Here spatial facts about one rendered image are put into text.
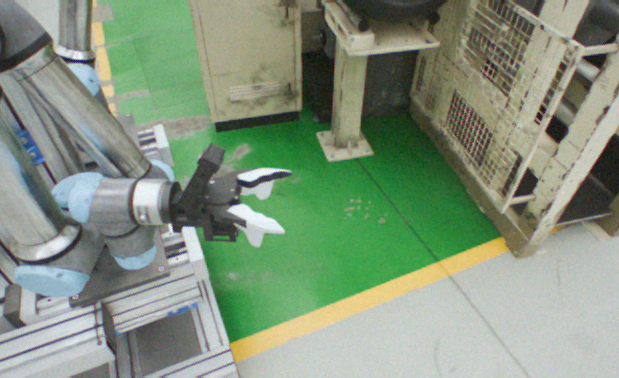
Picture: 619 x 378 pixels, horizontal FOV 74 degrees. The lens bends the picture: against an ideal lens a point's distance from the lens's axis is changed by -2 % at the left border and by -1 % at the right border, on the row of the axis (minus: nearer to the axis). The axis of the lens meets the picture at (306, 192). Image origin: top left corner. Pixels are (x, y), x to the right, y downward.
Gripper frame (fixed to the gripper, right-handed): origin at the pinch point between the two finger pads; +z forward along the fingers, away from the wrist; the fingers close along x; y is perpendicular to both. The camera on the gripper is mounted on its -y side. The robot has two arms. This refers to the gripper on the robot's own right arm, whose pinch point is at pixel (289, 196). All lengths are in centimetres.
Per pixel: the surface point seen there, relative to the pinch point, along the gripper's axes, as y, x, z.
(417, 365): 103, -33, 43
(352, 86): 44, -150, 20
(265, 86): 55, -173, -28
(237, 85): 53, -168, -43
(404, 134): 84, -173, 55
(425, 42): 10, -115, 45
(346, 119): 64, -152, 18
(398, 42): 10, -114, 34
